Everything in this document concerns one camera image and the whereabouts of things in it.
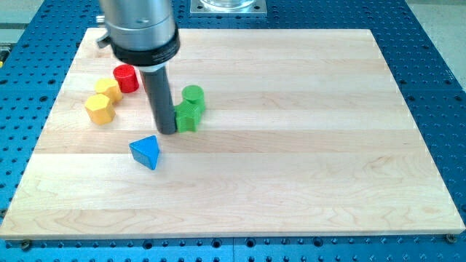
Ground board clamp screw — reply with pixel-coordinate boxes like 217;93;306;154
444;234;457;244
19;239;32;251

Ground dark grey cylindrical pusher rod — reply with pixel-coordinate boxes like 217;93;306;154
140;64;177;135

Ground blue triangle block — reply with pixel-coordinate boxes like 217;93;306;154
129;135;159;170

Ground green star block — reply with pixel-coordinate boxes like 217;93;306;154
175;100;202;132

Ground wooden board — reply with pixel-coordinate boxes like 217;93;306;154
1;28;465;239

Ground right board clamp screw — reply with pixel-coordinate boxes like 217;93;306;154
444;234;457;244

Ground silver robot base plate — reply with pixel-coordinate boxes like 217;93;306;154
190;0;267;16

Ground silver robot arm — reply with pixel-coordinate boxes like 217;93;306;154
99;0;181;135

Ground green cylinder block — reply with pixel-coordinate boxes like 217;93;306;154
181;85;205;113

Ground yellow hexagon block lower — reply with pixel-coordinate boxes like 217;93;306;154
84;94;116;125

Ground left board clamp screw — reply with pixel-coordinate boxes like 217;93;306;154
19;239;32;251

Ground red cylinder block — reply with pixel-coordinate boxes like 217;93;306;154
113;64;140;93

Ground yellow hexagon block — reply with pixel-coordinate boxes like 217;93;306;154
94;78;123;103
84;94;116;125

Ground yellow hexagon block upper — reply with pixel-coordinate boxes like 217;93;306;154
94;78;123;103

